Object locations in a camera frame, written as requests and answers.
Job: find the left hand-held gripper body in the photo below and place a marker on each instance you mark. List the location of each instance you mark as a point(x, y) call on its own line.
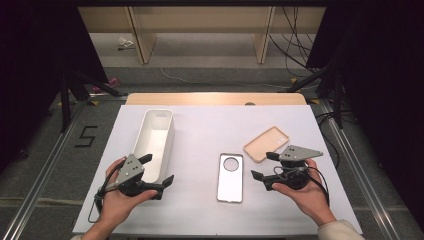
point(130, 171)

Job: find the wooden table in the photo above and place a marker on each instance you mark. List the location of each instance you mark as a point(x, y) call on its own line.
point(200, 99)

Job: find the person's right hand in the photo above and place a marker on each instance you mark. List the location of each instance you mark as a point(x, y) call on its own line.
point(310, 200)

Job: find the black curtain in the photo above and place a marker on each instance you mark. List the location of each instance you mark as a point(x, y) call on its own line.
point(33, 66)
point(383, 100)

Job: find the black metal stand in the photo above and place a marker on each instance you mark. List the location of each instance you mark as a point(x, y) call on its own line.
point(338, 100)
point(65, 103)

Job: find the silver phone case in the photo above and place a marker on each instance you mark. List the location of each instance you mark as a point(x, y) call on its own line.
point(230, 185)

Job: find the metal floor rail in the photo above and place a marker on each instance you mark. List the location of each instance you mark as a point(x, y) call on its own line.
point(43, 186)
point(363, 180)

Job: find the person's left hand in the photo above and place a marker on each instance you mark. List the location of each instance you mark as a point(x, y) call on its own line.
point(116, 205)

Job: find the pink floor object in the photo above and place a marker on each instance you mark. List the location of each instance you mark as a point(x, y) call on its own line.
point(111, 84)

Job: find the white plastic storage box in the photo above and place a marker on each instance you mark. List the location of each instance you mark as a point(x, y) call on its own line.
point(155, 140)

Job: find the beige phone case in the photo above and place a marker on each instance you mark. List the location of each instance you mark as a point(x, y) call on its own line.
point(265, 143)

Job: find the light wooden bench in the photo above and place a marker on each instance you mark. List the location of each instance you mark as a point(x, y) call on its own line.
point(200, 20)

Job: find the small white floor object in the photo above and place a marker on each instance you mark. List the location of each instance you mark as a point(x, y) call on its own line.
point(125, 43)

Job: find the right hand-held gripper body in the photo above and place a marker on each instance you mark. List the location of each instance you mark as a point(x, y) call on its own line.
point(298, 152)

